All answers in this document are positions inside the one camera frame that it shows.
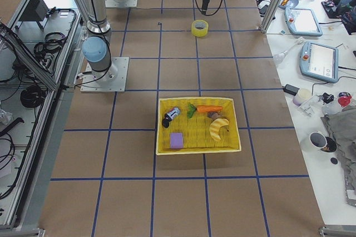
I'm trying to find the yellow tape roll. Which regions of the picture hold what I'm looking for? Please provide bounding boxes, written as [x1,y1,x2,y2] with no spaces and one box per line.
[191,19,209,37]

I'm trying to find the light bulb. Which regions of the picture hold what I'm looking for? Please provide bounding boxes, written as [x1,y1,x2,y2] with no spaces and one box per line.
[273,37,305,65]

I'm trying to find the white mug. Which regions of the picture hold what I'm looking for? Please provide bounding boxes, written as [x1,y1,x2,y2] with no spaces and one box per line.
[300,131,337,153]

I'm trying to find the purple sponge block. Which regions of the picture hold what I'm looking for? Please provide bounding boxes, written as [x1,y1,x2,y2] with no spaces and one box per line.
[170,132,184,149]

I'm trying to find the teach pendant far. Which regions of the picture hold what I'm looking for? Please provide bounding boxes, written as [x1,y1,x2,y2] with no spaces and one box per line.
[284,7,323,37]

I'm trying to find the teach pendant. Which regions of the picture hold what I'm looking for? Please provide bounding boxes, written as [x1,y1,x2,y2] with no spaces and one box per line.
[299,41,339,83]
[284,7,323,37]

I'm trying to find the blue plate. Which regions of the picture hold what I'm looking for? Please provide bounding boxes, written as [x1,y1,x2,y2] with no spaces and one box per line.
[278,0,299,9]

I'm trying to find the toy croissant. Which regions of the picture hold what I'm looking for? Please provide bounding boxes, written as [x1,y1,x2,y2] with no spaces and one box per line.
[209,118,230,142]

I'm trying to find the soda can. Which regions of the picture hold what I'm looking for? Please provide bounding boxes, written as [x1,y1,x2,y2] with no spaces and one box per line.
[162,107,181,128]

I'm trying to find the teach pendant near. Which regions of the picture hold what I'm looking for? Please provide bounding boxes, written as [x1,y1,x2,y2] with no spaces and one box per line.
[299,41,339,83]

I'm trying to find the grey cloth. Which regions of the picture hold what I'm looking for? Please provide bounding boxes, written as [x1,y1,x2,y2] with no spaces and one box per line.
[321,107,355,206]

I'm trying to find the brown toy animal figure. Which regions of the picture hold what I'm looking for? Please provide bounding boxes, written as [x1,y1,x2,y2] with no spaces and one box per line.
[207,112,223,121]

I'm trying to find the yellow plastic basket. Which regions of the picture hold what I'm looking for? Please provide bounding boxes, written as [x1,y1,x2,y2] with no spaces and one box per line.
[156,97,241,155]

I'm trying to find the toy carrot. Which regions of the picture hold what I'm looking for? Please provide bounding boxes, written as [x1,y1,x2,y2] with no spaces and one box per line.
[187,103,223,119]

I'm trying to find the black power adapter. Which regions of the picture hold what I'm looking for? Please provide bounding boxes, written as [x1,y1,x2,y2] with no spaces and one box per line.
[283,84,300,96]

